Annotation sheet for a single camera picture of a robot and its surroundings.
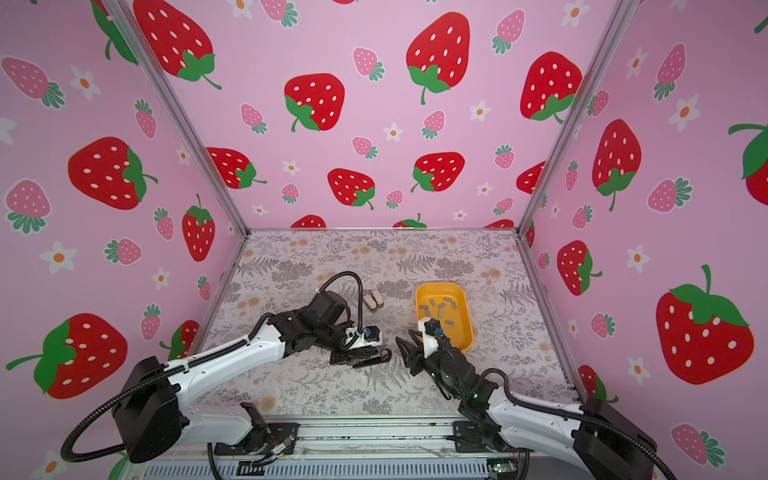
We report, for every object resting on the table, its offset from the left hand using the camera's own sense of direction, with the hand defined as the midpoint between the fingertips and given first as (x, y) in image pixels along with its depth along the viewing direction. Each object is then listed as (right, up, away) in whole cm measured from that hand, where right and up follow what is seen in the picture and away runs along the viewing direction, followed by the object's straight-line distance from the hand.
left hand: (369, 345), depth 78 cm
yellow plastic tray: (+25, +8, +21) cm, 33 cm away
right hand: (+9, +2, -1) cm, 9 cm away
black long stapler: (-1, -2, -3) cm, 4 cm away
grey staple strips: (+22, +5, +19) cm, 29 cm away
